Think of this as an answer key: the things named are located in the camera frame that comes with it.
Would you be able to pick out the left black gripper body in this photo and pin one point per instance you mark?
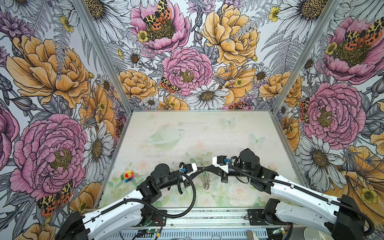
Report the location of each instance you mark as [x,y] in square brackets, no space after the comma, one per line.
[186,182]

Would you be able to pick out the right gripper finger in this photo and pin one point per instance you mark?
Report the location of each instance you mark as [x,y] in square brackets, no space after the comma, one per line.
[211,175]
[213,169]

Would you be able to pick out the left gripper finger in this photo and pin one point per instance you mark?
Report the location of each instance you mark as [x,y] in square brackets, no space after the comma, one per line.
[202,176]
[200,171]

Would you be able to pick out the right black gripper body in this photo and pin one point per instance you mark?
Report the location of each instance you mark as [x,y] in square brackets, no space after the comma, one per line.
[232,172]

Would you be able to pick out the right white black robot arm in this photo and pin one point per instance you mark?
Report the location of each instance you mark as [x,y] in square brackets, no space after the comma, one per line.
[292,203]

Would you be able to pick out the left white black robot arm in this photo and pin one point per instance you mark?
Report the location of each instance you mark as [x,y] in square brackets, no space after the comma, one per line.
[134,208]

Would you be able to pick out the colourful flower toy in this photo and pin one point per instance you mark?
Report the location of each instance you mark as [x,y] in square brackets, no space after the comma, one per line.
[127,176]

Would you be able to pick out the white paper cup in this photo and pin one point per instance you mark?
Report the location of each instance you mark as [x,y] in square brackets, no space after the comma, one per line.
[313,234]

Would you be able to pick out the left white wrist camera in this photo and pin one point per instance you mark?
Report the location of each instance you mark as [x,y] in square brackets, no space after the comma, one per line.
[188,168]

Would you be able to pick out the aluminium mounting rail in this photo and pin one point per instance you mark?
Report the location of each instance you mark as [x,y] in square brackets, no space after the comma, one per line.
[234,218]

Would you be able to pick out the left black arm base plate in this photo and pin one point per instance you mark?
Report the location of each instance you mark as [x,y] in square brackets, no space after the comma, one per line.
[152,219]

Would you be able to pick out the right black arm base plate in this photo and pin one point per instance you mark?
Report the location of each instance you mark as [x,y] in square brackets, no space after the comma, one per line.
[256,217]

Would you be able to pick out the slotted grey cable duct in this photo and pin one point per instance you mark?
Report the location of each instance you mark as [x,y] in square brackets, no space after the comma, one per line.
[194,234]

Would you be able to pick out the small circuit board with wires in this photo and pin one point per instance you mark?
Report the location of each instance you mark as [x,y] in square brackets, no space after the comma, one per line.
[148,231]

